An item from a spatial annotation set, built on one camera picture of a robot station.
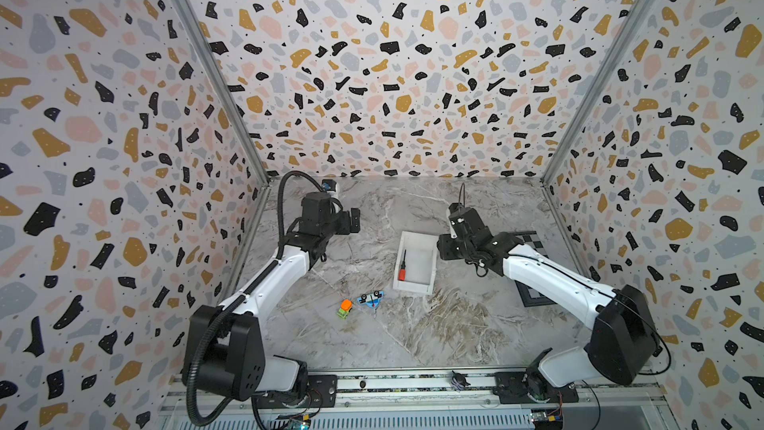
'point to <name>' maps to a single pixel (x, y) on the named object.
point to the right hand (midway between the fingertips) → (448, 242)
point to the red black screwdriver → (402, 272)
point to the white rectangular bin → (420, 262)
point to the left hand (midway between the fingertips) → (350, 209)
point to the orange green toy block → (345, 307)
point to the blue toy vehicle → (371, 300)
